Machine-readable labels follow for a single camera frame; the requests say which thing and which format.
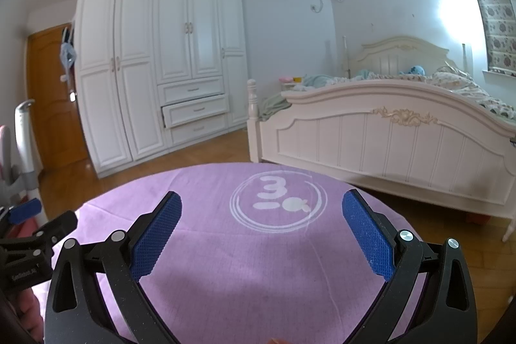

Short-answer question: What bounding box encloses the white bed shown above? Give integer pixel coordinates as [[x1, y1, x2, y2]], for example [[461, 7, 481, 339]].
[[247, 35, 516, 245]]

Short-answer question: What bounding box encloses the person's left hand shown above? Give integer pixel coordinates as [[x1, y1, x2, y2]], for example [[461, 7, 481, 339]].
[[18, 288, 43, 341]]

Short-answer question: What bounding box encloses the wooden door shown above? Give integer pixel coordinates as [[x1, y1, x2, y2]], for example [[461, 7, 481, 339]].
[[26, 24, 88, 172]]

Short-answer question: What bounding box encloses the light blue blanket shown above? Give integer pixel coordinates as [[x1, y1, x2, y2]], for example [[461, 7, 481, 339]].
[[302, 74, 352, 87]]

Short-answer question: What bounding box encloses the blue hanging bag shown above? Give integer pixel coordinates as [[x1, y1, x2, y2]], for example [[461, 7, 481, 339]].
[[60, 27, 77, 84]]

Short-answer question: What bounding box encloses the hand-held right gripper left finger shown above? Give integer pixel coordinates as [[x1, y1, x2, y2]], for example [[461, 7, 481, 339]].
[[44, 191, 183, 344]]

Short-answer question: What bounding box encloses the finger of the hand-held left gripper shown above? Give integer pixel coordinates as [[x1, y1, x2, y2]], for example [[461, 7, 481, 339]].
[[30, 210, 78, 248], [8, 198, 42, 224]]

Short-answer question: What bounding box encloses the white tower fan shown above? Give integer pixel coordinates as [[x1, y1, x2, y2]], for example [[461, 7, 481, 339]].
[[15, 99, 43, 183]]

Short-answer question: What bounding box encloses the floral quilt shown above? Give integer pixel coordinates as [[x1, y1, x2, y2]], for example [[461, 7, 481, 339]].
[[431, 66, 516, 120]]

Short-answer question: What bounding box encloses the floral window blind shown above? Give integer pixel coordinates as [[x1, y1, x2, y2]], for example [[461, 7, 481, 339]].
[[468, 0, 516, 73]]

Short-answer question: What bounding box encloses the pink grey desk chair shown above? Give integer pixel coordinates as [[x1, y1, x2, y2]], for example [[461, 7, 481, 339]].
[[0, 125, 41, 236]]

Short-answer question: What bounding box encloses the white wardrobe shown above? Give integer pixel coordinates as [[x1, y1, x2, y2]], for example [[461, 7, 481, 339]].
[[76, 0, 249, 179]]

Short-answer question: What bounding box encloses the green blanket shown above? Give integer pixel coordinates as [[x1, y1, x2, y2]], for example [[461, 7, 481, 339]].
[[258, 92, 293, 122]]

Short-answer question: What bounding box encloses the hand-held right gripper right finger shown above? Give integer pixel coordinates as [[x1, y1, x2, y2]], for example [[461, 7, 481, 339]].
[[342, 189, 478, 344]]

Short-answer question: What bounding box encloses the purple round tablecloth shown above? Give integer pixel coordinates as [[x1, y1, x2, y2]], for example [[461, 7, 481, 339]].
[[32, 162, 434, 344]]

